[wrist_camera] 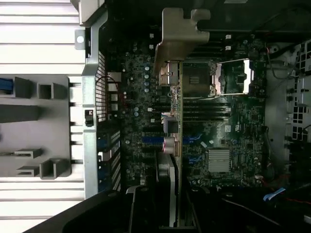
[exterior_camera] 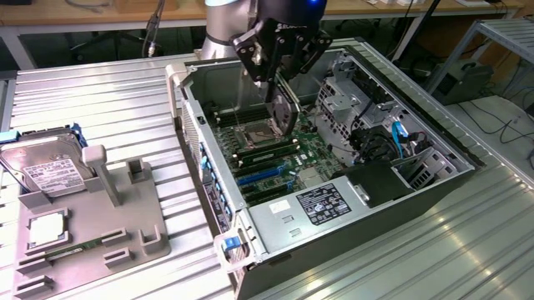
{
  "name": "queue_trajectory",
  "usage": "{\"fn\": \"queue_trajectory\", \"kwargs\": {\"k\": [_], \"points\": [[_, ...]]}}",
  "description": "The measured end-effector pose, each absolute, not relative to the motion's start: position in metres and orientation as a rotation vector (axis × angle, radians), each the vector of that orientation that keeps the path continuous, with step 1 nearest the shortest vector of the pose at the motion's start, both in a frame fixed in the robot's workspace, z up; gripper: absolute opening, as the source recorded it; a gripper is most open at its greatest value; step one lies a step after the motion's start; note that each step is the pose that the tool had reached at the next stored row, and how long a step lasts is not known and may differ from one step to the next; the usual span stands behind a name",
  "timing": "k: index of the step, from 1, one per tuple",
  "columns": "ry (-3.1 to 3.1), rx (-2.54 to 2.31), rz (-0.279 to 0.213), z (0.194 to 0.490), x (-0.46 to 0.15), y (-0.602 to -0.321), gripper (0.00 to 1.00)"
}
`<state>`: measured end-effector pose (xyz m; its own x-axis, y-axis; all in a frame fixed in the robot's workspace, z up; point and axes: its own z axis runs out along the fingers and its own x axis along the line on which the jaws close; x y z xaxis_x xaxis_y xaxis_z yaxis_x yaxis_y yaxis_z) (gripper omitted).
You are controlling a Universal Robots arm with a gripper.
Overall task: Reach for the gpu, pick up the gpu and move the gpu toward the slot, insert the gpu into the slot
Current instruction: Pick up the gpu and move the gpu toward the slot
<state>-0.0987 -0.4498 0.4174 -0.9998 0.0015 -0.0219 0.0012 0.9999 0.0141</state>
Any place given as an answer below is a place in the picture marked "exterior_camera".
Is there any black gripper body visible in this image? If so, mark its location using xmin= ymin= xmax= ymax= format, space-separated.
xmin=250 ymin=0 xmax=327 ymax=37

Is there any black graphics card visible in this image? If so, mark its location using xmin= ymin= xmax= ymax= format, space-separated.
xmin=265 ymin=77 xmax=302 ymax=138

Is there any black RAM slot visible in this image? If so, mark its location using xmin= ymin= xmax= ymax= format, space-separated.
xmin=215 ymin=108 xmax=269 ymax=122
xmin=219 ymin=112 xmax=271 ymax=128

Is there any black expansion slot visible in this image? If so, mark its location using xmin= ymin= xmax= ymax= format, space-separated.
xmin=243 ymin=184 xmax=293 ymax=203

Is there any metal disk bay cage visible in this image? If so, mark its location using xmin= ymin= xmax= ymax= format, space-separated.
xmin=315 ymin=51 xmax=402 ymax=166

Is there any CPU socket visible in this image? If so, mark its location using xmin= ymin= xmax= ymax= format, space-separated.
xmin=242 ymin=120 xmax=279 ymax=148

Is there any green motherboard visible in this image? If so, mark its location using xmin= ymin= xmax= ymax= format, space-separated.
xmin=210 ymin=102 xmax=347 ymax=207

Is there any green RAM stick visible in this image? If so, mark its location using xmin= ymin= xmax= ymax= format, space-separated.
xmin=24 ymin=240 xmax=106 ymax=260
xmin=235 ymin=145 xmax=299 ymax=165

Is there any black office chair base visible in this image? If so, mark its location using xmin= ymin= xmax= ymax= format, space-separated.
xmin=68 ymin=29 xmax=164 ymax=60

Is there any dark grey floor device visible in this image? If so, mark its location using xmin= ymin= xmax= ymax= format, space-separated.
xmin=433 ymin=61 xmax=498 ymax=106

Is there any silver chipset heatsink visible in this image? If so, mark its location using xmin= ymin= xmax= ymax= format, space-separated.
xmin=298 ymin=167 xmax=331 ymax=185

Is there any grey metal shelf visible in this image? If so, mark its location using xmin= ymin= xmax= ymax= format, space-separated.
xmin=425 ymin=18 xmax=534 ymax=94

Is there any grey power supply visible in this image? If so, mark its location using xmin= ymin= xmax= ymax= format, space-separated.
xmin=249 ymin=176 xmax=373 ymax=254

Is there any open black PC case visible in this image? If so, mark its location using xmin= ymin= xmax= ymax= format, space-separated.
xmin=164 ymin=36 xmax=488 ymax=300

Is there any silver hard disk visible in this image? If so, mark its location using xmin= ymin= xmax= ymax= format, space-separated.
xmin=0 ymin=131 xmax=95 ymax=198

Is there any grey parts rack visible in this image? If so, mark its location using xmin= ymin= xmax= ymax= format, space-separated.
xmin=12 ymin=145 xmax=171 ymax=298

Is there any blue disk carrier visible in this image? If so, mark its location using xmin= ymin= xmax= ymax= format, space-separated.
xmin=0 ymin=122 xmax=90 ymax=149

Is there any silver CPU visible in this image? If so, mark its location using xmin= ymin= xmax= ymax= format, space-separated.
xmin=28 ymin=214 xmax=68 ymax=243

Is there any grey hanging cable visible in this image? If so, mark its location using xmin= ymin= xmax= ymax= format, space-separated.
xmin=143 ymin=0 xmax=166 ymax=59

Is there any black wire bundle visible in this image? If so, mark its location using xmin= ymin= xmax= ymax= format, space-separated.
xmin=350 ymin=127 xmax=395 ymax=163

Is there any wooden desk white frame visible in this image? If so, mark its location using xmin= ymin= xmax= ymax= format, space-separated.
xmin=0 ymin=0 xmax=522 ymax=69

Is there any blue disk wire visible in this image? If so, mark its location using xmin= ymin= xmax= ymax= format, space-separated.
xmin=391 ymin=121 xmax=409 ymax=160

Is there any grey coiled cable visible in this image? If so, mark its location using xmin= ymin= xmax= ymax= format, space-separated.
xmin=64 ymin=0 xmax=112 ymax=14

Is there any black table cable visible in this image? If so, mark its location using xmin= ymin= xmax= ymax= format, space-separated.
xmin=458 ymin=102 xmax=534 ymax=144

